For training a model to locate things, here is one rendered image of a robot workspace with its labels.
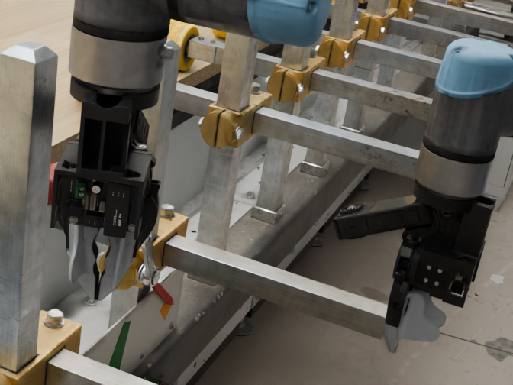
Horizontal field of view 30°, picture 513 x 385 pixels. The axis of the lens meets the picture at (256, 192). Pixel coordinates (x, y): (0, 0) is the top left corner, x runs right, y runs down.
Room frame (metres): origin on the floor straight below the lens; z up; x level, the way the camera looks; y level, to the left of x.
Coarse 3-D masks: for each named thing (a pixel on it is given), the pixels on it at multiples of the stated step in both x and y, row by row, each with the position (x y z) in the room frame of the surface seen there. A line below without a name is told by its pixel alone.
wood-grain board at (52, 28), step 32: (0, 0) 1.82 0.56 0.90; (32, 0) 1.86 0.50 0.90; (64, 0) 1.90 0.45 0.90; (0, 32) 1.62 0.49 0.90; (32, 32) 1.65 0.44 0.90; (64, 32) 1.68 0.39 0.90; (64, 64) 1.50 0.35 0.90; (192, 64) 1.62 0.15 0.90; (64, 96) 1.35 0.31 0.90; (64, 128) 1.23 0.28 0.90
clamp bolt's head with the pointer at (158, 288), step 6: (156, 270) 0.96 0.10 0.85; (138, 276) 0.96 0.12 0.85; (156, 276) 0.96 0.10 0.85; (138, 282) 0.96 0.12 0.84; (156, 282) 0.96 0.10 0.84; (156, 288) 1.00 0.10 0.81; (162, 288) 1.02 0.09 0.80; (162, 294) 1.02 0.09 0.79; (168, 294) 1.04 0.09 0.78; (168, 300) 1.04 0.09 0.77
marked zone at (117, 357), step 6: (126, 324) 0.94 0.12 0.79; (126, 330) 0.94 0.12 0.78; (120, 336) 0.93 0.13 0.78; (126, 336) 0.95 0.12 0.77; (120, 342) 0.93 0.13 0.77; (120, 348) 0.93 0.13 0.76; (114, 354) 0.92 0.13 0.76; (120, 354) 0.94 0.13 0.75; (114, 360) 0.92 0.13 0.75; (120, 360) 0.94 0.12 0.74; (114, 366) 0.92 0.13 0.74; (120, 366) 0.94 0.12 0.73
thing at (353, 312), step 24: (96, 240) 1.05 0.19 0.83; (192, 240) 1.04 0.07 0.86; (168, 264) 1.02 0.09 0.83; (192, 264) 1.01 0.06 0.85; (216, 264) 1.00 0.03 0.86; (240, 264) 1.00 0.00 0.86; (264, 264) 1.01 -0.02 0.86; (240, 288) 0.99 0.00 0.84; (264, 288) 0.98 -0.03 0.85; (288, 288) 0.97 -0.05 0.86; (312, 288) 0.97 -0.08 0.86; (336, 288) 0.98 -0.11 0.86; (312, 312) 0.96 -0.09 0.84; (336, 312) 0.95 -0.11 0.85; (360, 312) 0.94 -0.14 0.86; (384, 312) 0.94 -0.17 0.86
